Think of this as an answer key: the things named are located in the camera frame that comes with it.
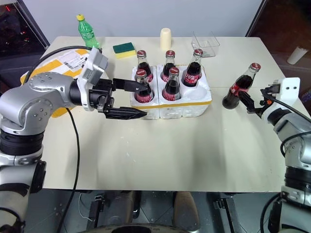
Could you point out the white cylinder tumbler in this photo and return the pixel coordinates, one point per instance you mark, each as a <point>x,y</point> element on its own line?
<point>297,55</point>

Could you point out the black table frame bracket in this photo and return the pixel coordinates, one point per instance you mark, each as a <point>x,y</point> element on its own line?
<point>96,207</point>
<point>226,211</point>

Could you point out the glass cola bottle red cap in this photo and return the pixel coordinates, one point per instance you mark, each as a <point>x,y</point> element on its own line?
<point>233,97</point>
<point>169,64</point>
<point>143,65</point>
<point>172,87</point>
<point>193,72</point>
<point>145,97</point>

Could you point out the yellow green sponge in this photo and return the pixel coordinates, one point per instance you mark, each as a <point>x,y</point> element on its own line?
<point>125,49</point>

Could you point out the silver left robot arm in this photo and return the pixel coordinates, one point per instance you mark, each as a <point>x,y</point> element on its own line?
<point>36,97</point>

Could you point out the brown rounded shape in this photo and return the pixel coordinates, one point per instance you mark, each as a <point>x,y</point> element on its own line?
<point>187,208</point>

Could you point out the green plastic bottle yellow cap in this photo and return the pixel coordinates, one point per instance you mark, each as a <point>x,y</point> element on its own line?
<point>86,32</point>

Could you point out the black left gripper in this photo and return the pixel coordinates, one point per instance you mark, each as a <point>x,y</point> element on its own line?
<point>99,93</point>

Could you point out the black round base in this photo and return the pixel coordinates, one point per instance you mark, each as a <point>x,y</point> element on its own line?
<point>145,229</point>

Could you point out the clear plastic container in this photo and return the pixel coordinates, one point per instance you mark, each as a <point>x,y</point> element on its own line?
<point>206,46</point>

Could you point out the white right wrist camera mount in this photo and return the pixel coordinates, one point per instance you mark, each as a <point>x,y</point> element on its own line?
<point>290,88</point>

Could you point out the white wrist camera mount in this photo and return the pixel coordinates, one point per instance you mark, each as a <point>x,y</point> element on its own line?
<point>290,88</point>
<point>93,65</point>

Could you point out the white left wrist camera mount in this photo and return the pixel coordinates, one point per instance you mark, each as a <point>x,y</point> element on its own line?
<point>93,65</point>

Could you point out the cream plastic cup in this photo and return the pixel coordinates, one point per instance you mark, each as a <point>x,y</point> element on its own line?
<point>165,38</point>

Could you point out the dark grey rounded shape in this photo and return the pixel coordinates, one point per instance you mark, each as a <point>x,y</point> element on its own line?
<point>121,208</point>

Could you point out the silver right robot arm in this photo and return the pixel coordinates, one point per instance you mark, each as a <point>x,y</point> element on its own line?
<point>291,121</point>

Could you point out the white foam bottle crate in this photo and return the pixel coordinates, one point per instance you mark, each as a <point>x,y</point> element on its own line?
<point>184,109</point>

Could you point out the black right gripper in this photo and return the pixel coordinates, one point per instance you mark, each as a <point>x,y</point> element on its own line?
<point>260,110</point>

